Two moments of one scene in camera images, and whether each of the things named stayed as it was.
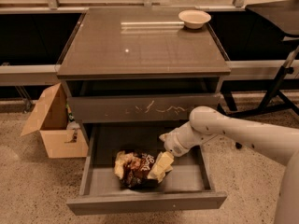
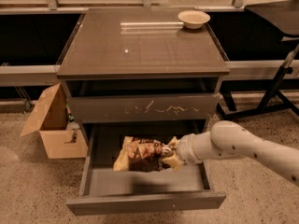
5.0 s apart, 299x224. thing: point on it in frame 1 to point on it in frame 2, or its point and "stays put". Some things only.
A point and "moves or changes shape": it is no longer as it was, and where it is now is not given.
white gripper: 173,145 to 186,149
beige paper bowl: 194,19 stays put
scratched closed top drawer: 140,108 stays put
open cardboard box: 51,120 stays put
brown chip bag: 132,167 moves or changes shape
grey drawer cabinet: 130,64 stays put
